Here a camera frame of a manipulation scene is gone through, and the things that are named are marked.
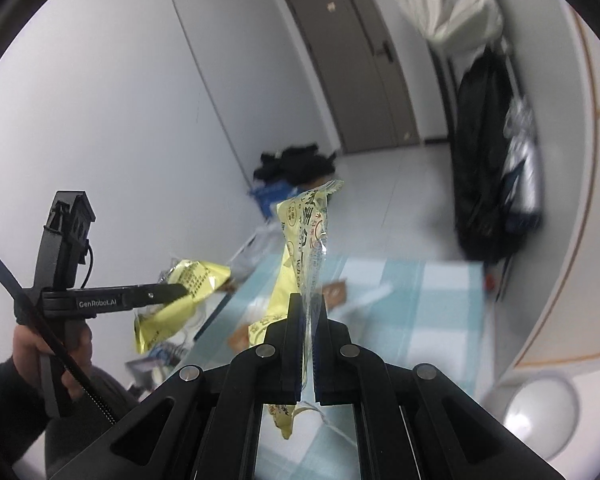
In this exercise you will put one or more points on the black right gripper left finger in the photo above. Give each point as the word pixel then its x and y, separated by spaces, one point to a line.
pixel 268 373

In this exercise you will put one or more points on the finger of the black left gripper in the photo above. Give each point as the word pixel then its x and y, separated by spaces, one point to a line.
pixel 153 294

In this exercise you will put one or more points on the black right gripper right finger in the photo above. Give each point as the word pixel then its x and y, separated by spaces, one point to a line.
pixel 345 373

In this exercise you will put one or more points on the yellow snack bag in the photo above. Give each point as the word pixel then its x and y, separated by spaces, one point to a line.
pixel 155 324

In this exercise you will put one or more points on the yellow clear snack wrapper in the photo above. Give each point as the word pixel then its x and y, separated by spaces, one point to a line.
pixel 303 219

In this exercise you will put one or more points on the dark sleeve forearm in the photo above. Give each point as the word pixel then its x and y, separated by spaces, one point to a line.
pixel 23 417

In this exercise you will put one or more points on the grey round trash bin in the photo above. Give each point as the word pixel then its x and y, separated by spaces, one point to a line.
pixel 544 413

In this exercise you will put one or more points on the brown square sachet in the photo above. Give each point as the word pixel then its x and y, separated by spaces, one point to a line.
pixel 335 294

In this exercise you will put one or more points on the white foam tube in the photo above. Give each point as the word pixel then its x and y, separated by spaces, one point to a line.
pixel 373 295

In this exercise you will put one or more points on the teal checkered tablecloth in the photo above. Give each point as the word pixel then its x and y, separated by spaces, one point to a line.
pixel 434 315

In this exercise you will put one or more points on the blue facial tissue carton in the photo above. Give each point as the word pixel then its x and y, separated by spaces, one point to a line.
pixel 269 195

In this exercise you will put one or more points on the black clothes pile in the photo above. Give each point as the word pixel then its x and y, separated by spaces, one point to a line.
pixel 296 165

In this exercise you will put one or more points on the black hanging jacket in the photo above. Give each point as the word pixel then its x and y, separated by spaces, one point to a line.
pixel 478 151

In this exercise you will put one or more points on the grey brown door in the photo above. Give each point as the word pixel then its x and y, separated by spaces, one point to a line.
pixel 361 77

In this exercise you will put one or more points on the white hanging bag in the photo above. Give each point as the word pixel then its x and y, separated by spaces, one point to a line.
pixel 454 27

